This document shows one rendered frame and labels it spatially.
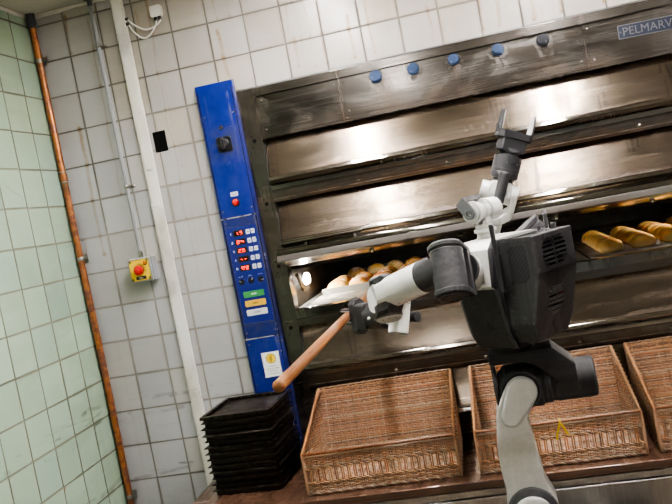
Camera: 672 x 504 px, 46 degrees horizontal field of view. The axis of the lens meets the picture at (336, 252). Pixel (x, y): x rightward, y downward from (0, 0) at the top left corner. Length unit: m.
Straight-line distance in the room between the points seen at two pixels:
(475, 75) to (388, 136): 0.41
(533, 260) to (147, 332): 1.91
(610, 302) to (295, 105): 1.46
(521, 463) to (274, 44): 1.88
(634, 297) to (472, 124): 0.91
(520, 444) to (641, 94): 1.48
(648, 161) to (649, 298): 0.52
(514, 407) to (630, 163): 1.27
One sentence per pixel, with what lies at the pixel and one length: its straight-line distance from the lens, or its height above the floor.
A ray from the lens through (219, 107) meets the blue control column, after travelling 3.31.
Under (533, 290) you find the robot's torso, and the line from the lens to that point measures 2.13.
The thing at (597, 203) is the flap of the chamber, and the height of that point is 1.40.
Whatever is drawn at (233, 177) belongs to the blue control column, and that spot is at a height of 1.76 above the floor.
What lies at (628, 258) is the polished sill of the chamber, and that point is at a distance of 3.22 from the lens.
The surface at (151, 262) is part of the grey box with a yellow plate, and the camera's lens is 3.39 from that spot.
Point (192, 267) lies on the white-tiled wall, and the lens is 3.39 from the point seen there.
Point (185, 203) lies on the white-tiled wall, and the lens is 3.38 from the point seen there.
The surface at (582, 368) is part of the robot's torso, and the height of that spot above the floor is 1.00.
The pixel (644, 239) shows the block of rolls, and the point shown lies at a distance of 3.38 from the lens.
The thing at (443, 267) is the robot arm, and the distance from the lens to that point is 2.07.
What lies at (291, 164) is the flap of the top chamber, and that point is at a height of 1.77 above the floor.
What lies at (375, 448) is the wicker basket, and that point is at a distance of 2.83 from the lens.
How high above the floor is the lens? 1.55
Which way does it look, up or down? 3 degrees down
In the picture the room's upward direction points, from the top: 11 degrees counter-clockwise
